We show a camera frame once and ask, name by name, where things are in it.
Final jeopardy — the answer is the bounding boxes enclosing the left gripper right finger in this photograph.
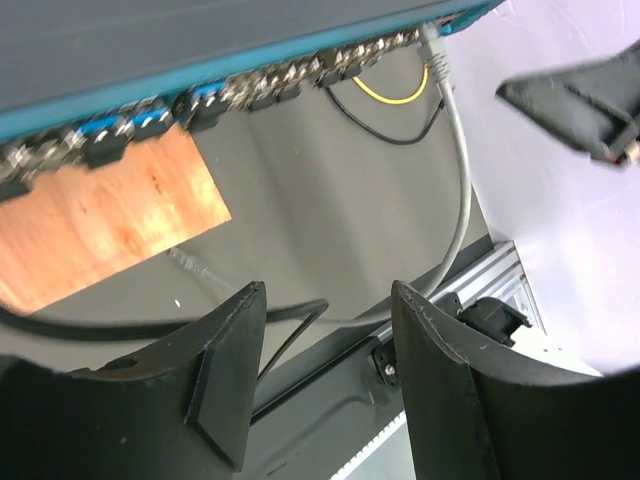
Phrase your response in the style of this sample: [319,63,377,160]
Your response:
[391,281,639,479]

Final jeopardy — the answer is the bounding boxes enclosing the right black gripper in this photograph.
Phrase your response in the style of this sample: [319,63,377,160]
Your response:
[496,42,639,167]

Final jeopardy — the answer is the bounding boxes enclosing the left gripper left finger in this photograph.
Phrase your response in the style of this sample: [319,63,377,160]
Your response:
[1,281,267,479]

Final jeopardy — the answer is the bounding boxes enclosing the grey ethernet cable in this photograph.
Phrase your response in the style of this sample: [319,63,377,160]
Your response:
[167,22,474,329]

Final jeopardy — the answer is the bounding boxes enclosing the yellow ethernet cable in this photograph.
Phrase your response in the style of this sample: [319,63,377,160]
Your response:
[352,62,431,105]

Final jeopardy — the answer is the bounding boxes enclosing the short black ethernet cable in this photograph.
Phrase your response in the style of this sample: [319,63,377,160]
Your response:
[324,84,446,146]

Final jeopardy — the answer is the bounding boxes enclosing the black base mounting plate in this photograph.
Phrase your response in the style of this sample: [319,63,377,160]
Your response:
[244,334,411,480]

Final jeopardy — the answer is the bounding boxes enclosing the wooden board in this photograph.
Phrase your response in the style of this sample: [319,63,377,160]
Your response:
[1,127,231,313]

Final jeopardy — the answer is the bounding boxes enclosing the grey slotted cable duct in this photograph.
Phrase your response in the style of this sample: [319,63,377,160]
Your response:
[330,411,406,480]

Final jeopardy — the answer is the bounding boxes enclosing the long black teal-plug cable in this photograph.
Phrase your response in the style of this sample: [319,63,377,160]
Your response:
[0,298,331,386]

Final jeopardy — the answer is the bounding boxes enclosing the dark grey network switch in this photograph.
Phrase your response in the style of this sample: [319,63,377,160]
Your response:
[1,1,494,201]

